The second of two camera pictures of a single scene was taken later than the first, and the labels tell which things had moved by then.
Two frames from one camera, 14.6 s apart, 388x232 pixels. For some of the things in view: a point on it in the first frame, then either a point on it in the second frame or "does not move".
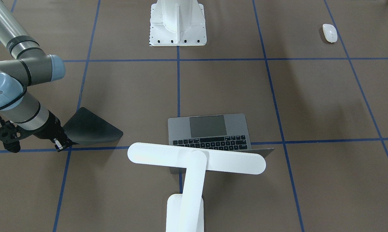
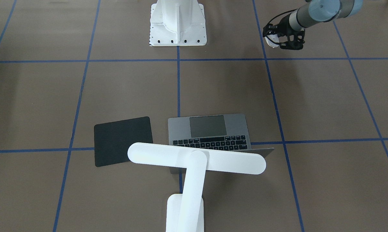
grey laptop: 225,132 does not move
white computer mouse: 330,33 to 272,40
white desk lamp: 185,212 does not move
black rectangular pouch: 85,127 to 112,140
